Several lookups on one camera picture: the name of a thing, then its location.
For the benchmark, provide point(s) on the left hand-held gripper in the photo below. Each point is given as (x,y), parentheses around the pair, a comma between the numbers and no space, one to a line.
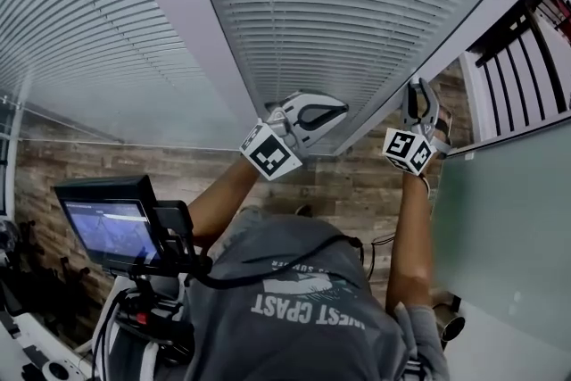
(270,154)

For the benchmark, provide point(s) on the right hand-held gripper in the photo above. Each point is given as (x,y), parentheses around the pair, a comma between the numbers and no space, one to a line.
(408,149)

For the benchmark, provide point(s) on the white slatted window blinds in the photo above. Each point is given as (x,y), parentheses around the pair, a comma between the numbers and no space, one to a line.
(89,13)
(334,13)

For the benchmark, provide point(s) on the person's left forearm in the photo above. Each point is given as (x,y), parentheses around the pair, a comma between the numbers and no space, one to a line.
(223,201)

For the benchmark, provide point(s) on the person's right forearm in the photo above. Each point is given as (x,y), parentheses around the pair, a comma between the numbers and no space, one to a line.
(408,236)

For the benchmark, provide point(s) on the person's right hand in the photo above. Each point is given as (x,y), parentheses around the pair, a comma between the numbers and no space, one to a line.
(444,127)

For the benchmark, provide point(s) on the white panel with black bars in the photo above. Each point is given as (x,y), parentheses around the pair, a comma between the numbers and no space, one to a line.
(513,93)

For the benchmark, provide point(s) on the grey shoe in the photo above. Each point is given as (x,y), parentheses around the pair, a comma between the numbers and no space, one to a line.
(303,210)

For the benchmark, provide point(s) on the frosted glass door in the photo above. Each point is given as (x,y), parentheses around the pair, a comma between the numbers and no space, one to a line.
(504,227)

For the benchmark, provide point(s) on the wide white window mullion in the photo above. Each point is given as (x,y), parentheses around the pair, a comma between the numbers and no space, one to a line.
(187,13)

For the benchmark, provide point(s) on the black box behind monitor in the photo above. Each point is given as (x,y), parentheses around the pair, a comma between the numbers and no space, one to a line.
(174,227)

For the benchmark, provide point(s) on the grey printed t-shirt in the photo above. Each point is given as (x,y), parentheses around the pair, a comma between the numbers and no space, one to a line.
(303,339)

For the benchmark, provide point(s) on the black chest-mounted monitor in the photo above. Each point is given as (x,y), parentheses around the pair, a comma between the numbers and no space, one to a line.
(111,227)

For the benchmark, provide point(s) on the plastic-wrapped grey bundle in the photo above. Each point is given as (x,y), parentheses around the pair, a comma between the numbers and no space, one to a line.
(8,241)

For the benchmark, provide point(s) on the white machine with black parts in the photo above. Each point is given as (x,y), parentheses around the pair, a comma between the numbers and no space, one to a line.
(27,352)

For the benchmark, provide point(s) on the black monitor mount, red button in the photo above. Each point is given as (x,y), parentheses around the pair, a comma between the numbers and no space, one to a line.
(147,317)

